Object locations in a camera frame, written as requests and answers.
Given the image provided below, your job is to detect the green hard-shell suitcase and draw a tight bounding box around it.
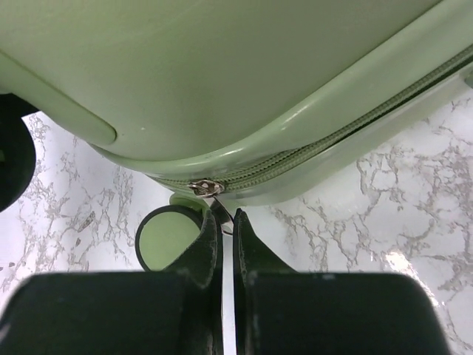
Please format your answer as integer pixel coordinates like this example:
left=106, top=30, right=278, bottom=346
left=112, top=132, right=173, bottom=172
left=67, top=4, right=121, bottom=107
left=1, top=1, right=472, bottom=270

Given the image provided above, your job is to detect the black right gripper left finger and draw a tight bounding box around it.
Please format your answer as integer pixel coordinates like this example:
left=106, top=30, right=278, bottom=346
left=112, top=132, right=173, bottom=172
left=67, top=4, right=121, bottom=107
left=1, top=212, right=223, bottom=354

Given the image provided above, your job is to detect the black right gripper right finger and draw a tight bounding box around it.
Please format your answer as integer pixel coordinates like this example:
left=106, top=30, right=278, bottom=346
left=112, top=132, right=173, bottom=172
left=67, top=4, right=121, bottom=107
left=233, top=210, right=451, bottom=354

